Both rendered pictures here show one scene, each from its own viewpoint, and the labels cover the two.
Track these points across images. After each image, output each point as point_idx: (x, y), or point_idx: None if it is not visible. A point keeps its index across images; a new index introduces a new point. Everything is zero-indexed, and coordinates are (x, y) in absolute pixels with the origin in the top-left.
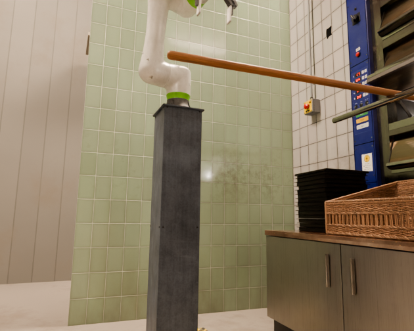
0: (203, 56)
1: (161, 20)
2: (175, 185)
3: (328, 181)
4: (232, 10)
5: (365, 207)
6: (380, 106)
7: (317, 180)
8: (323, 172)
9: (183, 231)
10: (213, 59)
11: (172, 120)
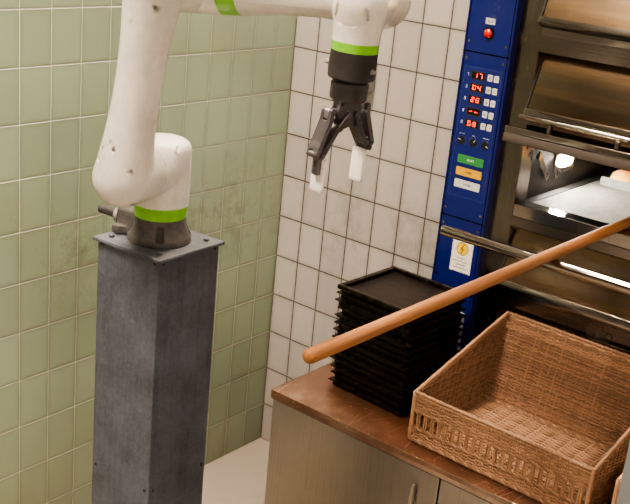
0: (352, 338)
1: (162, 71)
2: (171, 410)
3: (413, 332)
4: None
5: (489, 436)
6: None
7: None
8: None
9: (180, 482)
10: (364, 336)
11: (171, 288)
